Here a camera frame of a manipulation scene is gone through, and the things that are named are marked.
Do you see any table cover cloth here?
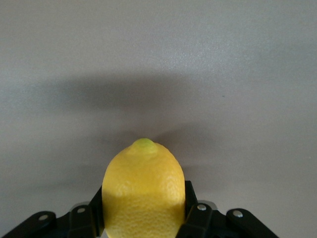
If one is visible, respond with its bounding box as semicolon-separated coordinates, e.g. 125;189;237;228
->
0;0;317;238

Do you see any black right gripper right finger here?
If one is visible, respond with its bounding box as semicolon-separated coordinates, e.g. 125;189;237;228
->
177;179;280;238

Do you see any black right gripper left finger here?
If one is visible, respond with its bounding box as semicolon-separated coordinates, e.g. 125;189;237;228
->
0;184;104;238

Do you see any yellow lemon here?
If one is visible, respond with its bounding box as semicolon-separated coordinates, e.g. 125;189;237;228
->
102;138;186;238

